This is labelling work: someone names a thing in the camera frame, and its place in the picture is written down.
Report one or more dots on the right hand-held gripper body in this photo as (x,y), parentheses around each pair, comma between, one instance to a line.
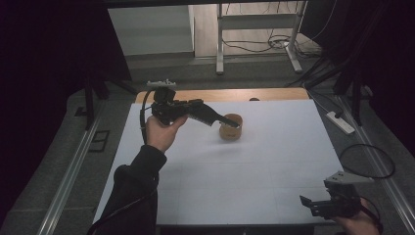
(341,199)

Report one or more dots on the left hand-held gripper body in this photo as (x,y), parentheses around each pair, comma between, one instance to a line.
(166,103)

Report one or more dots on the round wooden cup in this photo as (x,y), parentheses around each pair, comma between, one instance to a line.
(231,131)

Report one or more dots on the person's right hand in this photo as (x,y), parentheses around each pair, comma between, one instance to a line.
(357,225)

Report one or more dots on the person's left hand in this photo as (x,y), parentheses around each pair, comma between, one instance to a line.
(161,133)

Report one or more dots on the wooden table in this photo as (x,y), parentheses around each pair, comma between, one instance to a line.
(248,94)

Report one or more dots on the small dark table knob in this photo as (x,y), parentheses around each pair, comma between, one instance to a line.
(254,99)

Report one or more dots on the white power strip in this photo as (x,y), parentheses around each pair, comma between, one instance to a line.
(340,122)

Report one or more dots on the white table mat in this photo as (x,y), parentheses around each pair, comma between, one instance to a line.
(228,169)

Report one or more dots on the black tripod stand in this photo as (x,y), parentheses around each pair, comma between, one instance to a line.
(354,88)
(89,94)

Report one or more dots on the aluminium floor rail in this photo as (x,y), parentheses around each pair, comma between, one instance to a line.
(378,163)
(68,179)

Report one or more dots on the white metal stand frame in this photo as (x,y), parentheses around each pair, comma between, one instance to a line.
(257,21)

